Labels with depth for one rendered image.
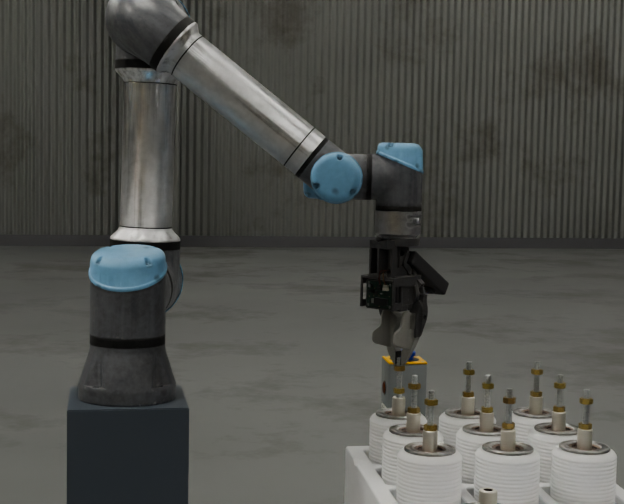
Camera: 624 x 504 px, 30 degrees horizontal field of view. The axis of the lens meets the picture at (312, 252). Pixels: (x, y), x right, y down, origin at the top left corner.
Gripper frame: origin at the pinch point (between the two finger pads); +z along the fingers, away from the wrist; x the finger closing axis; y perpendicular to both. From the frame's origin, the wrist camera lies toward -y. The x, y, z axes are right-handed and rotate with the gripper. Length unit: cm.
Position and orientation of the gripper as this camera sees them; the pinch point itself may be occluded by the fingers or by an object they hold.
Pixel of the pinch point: (402, 356)
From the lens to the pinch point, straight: 197.5
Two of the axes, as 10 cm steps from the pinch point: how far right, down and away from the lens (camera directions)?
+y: -6.7, 0.5, -7.4
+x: 7.4, 0.7, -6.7
